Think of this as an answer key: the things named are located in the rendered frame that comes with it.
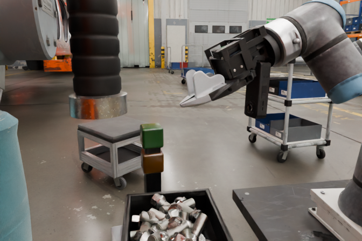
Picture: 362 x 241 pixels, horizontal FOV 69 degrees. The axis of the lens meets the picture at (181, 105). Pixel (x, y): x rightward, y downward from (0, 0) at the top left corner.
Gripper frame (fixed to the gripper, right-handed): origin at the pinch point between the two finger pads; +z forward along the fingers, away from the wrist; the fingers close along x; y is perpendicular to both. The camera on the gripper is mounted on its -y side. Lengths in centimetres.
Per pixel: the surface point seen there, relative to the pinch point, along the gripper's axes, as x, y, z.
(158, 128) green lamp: 0.1, -1.0, 7.0
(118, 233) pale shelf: -1.7, -16.5, 23.0
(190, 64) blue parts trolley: -845, -178, -300
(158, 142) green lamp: 0.2, -3.3, 8.1
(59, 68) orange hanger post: -362, 11, 51
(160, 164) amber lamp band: 0.2, -7.4, 9.8
